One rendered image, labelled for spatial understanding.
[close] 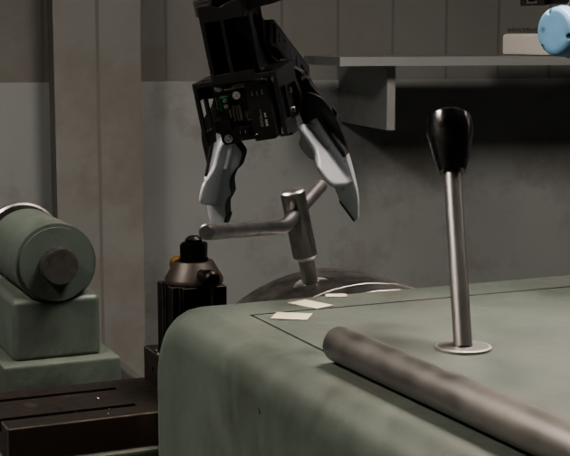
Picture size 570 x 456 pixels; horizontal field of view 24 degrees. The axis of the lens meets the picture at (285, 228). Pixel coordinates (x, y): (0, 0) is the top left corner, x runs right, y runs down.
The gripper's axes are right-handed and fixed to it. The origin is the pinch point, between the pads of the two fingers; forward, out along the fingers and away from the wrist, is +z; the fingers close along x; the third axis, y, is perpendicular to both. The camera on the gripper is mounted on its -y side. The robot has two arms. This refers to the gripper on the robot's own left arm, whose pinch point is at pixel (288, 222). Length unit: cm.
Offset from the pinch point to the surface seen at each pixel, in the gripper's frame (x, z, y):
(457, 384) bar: 20.3, -0.5, 43.6
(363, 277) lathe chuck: 4.3, 7.2, -5.2
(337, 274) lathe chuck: 1.8, 6.8, -5.7
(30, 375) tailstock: -73, 38, -79
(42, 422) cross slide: -48, 30, -35
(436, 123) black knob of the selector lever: 17.3, -9.8, 19.3
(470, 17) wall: -35, 23, -410
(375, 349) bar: 14.8, -0.5, 37.1
